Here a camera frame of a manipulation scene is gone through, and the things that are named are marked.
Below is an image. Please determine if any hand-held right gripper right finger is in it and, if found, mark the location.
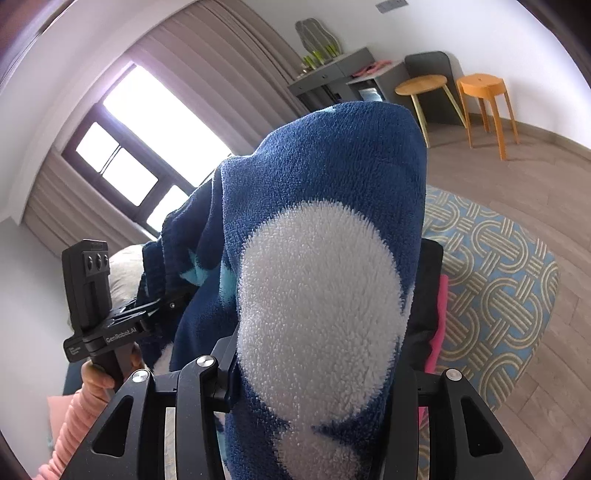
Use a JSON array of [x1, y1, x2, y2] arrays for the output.
[[392, 367, 533, 480]]

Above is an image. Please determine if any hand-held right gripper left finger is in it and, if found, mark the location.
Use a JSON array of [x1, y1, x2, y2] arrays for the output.
[[60, 336, 239, 480]]

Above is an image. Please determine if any pink item on desk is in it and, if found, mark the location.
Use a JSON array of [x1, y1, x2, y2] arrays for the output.
[[352, 60, 394, 78]]

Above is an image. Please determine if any navy fleece Mickey blanket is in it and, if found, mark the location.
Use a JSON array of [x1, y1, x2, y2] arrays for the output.
[[137, 99, 428, 480]]

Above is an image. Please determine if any person's left hand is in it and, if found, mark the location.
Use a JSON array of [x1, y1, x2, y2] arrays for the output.
[[80, 350, 149, 403]]

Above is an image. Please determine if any beige pleated curtain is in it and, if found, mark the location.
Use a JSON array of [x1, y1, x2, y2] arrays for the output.
[[22, 150, 160, 252], [131, 0, 311, 155]]

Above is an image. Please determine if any dark grey chair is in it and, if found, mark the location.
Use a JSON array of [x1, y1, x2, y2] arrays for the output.
[[403, 51, 468, 129]]

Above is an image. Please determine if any grey desk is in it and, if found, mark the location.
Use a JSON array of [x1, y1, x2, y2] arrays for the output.
[[287, 46, 410, 115]]

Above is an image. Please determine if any window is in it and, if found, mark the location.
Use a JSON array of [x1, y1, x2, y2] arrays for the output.
[[61, 62, 232, 234]]

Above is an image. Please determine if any pink garment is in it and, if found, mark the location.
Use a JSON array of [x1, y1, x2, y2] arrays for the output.
[[417, 276, 450, 480]]

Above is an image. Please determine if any orange stool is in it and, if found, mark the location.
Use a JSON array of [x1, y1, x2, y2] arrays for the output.
[[455, 72, 521, 161]]

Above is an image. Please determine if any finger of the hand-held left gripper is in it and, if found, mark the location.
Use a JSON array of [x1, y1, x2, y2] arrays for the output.
[[111, 295, 190, 326]]

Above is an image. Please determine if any beige pillow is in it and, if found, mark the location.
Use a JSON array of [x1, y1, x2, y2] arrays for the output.
[[107, 244, 155, 306]]

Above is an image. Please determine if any grey sculptural decor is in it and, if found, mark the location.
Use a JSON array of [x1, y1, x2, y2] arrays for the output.
[[294, 17, 343, 59]]

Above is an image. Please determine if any round wooden stool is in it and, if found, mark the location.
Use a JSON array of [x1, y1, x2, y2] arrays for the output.
[[394, 75, 465, 149]]

